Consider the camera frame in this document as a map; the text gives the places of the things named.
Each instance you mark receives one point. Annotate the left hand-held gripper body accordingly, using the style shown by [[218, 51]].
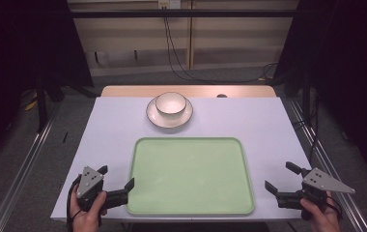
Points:
[[90, 183]]

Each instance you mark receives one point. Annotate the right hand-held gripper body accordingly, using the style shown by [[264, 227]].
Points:
[[320, 185]]

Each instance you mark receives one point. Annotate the person's right hand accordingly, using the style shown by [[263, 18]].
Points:
[[320, 217]]

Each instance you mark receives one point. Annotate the person's left hand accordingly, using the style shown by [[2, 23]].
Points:
[[86, 219]]

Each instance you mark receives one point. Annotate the white table cover sheet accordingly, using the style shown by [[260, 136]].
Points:
[[114, 129]]

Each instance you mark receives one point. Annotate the small black stick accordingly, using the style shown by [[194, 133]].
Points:
[[65, 137]]

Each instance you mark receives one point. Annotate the light green tray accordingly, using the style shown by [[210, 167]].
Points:
[[189, 175]]

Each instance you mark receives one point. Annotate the white plate with dark rim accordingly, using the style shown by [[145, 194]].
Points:
[[159, 121]]

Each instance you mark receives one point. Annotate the white bowl with dark rim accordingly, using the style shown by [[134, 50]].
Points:
[[170, 103]]

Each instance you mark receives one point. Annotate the dark curtain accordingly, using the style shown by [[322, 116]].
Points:
[[349, 64], [20, 48]]

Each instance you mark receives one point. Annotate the black horizontal bar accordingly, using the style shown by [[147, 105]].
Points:
[[184, 13]]

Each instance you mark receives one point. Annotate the aluminium floor rail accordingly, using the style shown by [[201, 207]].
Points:
[[333, 174], [20, 174]]

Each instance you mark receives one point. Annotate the wooden wall post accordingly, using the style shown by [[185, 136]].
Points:
[[190, 35]]

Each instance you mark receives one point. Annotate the white wall socket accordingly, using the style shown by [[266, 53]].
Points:
[[169, 3]]

